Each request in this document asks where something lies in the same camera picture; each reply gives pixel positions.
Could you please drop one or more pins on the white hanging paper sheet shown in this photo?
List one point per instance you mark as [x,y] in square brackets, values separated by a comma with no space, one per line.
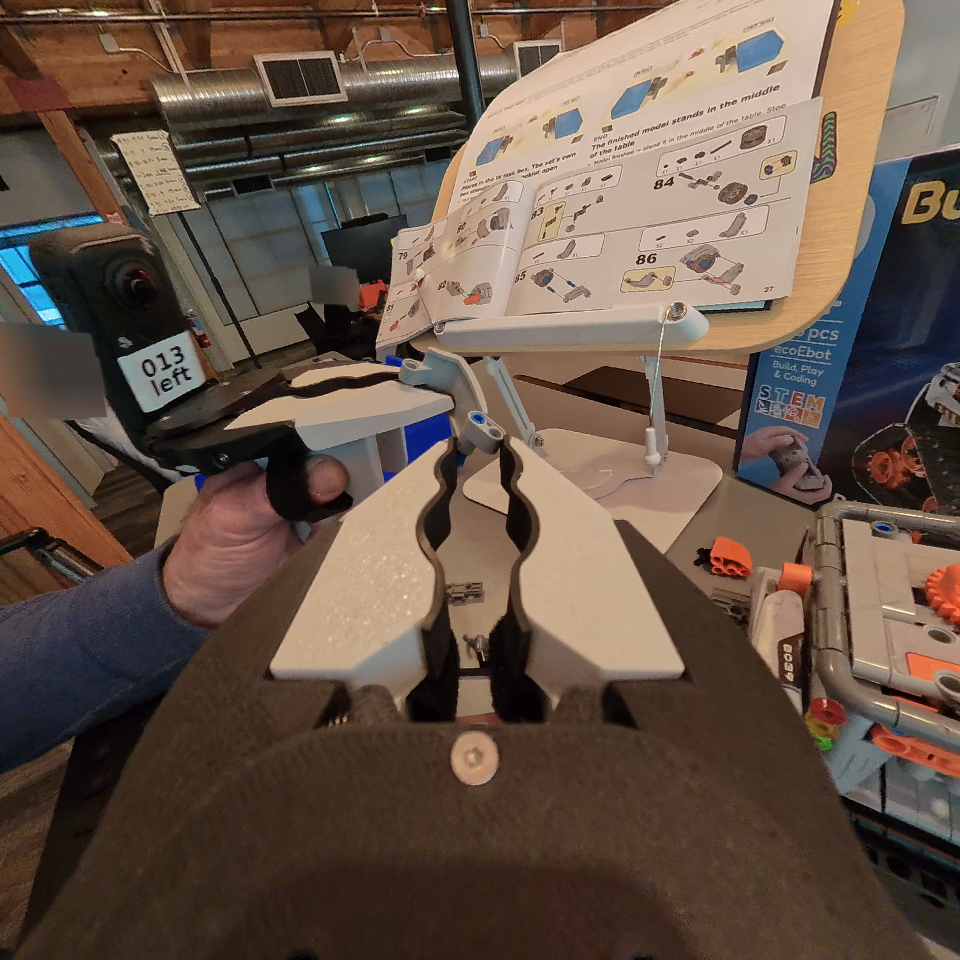
[157,172]

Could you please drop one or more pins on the wooden pillar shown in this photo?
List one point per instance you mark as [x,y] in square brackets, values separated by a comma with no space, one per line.
[45,487]

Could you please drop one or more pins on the grey H-shaped connector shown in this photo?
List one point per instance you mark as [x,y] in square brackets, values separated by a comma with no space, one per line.
[463,592]

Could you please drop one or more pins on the black chair armrest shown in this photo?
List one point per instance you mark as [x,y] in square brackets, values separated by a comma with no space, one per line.
[52,555]

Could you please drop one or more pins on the grey two-hole connector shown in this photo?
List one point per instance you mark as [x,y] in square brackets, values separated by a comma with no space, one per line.
[484,431]

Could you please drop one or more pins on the dark steel column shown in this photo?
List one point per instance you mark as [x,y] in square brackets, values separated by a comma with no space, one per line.
[465,52]

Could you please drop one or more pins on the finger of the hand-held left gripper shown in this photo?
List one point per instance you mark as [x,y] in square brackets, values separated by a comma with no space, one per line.
[352,416]
[352,379]

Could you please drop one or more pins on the black monitor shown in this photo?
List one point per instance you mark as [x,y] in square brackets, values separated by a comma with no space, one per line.
[367,247]

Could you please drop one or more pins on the person's left forearm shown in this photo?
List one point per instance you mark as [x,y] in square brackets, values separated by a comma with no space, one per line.
[82,652]

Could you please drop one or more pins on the blue robot kit box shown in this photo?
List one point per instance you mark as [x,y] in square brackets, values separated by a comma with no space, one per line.
[885,300]

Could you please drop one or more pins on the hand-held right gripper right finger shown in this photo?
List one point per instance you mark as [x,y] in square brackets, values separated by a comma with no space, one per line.
[600,600]

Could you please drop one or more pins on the small orange fin piece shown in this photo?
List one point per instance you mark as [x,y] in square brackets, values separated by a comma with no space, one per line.
[727,559]

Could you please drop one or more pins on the white book stand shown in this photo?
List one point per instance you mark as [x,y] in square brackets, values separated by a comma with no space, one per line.
[600,465]

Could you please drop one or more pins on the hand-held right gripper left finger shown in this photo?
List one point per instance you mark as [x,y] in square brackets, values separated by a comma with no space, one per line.
[360,600]

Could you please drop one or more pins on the open instruction booklet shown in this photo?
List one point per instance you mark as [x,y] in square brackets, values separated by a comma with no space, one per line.
[675,225]

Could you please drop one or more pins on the white curved panel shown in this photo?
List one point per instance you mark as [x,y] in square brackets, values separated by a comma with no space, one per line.
[450,375]

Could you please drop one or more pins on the silver air duct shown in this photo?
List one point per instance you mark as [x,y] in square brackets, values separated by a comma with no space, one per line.
[210,90]

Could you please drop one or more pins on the grey orange tracked toy robot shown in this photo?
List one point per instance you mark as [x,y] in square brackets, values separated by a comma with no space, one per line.
[877,600]

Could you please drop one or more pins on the person's left hand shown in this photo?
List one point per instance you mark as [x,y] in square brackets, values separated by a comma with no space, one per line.
[225,547]

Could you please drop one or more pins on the printed task sheet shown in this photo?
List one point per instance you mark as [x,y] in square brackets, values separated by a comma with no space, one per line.
[675,60]

